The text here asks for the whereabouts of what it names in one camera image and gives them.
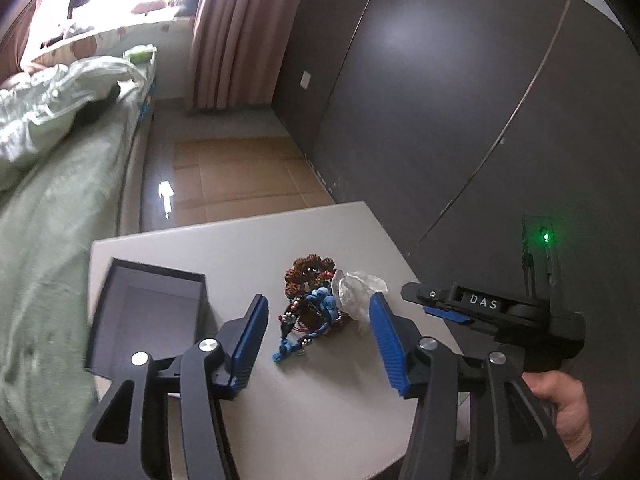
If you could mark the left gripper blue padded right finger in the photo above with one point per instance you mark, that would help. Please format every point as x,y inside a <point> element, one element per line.
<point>397,340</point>

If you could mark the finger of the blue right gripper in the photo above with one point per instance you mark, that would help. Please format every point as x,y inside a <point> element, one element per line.
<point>447,315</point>

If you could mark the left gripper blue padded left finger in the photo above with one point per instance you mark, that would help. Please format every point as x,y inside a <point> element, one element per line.
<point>239,342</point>

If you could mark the black jewelry box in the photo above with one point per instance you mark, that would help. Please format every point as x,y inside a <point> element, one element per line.
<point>141,307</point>

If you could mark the person's right hand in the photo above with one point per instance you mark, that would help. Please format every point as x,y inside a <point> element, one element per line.
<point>572,410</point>

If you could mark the flattened cardboard sheet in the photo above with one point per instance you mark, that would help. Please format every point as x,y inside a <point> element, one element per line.
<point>234,178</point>

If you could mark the dark grey wardrobe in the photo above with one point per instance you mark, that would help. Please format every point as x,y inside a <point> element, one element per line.
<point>455,120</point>

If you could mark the green bed mattress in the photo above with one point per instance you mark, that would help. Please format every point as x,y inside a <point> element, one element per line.
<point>66,201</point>

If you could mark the light green duvet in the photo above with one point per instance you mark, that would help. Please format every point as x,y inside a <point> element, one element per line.
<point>39,112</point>

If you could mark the floral window seat cushion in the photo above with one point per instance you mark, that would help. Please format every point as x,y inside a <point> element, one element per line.
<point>172,39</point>

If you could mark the pink right curtain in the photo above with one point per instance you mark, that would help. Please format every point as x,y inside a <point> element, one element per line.
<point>236,52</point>

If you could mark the pink curtain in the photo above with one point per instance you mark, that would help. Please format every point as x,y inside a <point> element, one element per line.
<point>236,52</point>
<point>14,45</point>

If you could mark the pink left curtain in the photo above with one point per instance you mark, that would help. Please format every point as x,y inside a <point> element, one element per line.
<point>14,45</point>

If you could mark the white wall socket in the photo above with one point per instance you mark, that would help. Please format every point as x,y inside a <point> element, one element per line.
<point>305,80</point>

